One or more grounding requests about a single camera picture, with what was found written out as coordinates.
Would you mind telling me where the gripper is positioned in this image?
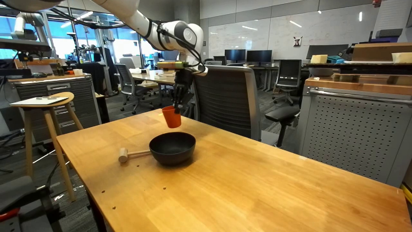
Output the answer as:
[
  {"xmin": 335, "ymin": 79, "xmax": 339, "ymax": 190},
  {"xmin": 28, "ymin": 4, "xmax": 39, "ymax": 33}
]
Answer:
[{"xmin": 172, "ymin": 68, "xmax": 194, "ymax": 114}]

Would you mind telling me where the orange plastic cup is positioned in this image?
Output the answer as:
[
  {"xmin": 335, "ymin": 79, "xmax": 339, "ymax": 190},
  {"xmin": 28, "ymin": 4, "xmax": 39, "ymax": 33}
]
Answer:
[{"xmin": 162, "ymin": 105, "xmax": 182, "ymax": 129}]

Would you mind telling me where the black bowl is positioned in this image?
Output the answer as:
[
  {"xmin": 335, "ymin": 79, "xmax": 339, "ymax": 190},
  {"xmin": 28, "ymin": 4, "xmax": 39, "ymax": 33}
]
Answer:
[{"xmin": 149, "ymin": 131, "xmax": 196, "ymax": 166}]

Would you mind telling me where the grey bowl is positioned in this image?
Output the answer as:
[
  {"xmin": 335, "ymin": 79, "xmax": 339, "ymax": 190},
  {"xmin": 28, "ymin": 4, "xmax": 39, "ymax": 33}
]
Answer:
[{"xmin": 308, "ymin": 67, "xmax": 334, "ymax": 77}]

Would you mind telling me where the wooden desk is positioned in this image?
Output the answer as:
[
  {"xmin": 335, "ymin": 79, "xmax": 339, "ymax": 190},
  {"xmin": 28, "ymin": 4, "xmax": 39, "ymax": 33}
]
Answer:
[{"xmin": 131, "ymin": 72, "xmax": 176, "ymax": 86}]

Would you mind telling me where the grey mesh office chair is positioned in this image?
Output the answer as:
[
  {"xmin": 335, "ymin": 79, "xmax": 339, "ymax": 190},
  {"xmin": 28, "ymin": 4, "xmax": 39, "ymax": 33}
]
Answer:
[{"xmin": 192, "ymin": 65, "xmax": 301, "ymax": 148}]

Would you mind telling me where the black monitor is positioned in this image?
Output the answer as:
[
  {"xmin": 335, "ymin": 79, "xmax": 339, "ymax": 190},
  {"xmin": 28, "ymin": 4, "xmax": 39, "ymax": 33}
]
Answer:
[
  {"xmin": 306, "ymin": 44, "xmax": 349, "ymax": 60},
  {"xmin": 247, "ymin": 50, "xmax": 273, "ymax": 65},
  {"xmin": 224, "ymin": 49, "xmax": 246, "ymax": 63}
]

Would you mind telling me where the wooden mallet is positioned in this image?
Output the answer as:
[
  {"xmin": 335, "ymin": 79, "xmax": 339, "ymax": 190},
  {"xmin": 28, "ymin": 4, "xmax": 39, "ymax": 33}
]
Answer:
[{"xmin": 118, "ymin": 148, "xmax": 152, "ymax": 163}]

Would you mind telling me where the grey drawer cabinet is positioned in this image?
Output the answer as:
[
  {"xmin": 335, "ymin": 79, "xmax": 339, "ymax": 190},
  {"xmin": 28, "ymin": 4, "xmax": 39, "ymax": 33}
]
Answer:
[{"xmin": 8, "ymin": 74, "xmax": 102, "ymax": 143}]

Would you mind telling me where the black office chair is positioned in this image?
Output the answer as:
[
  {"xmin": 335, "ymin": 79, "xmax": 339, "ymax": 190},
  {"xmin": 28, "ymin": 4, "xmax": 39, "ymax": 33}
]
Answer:
[{"xmin": 272, "ymin": 59, "xmax": 303, "ymax": 106}]

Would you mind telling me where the whiteboard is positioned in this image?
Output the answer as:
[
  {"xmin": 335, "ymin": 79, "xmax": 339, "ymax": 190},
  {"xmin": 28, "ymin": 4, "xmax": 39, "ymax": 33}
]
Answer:
[{"xmin": 208, "ymin": 3, "xmax": 379, "ymax": 60}]

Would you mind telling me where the wooden stool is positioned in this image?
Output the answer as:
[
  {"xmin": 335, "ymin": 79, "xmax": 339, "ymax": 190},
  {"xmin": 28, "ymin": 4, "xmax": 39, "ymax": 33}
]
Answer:
[{"xmin": 10, "ymin": 92, "xmax": 84, "ymax": 203}]

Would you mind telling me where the white sheet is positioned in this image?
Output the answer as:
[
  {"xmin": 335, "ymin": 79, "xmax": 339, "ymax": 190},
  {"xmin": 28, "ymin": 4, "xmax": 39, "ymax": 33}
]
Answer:
[{"xmin": 10, "ymin": 96, "xmax": 69, "ymax": 106}]

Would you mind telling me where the grey perforated cabinet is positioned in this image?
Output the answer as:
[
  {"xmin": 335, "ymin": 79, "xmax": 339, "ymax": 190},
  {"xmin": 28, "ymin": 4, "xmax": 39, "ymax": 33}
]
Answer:
[{"xmin": 295, "ymin": 77, "xmax": 412, "ymax": 188}]

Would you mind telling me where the cardboard box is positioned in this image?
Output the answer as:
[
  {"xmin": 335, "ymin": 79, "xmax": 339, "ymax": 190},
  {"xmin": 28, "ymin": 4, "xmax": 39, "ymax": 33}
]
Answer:
[{"xmin": 352, "ymin": 42, "xmax": 412, "ymax": 62}]

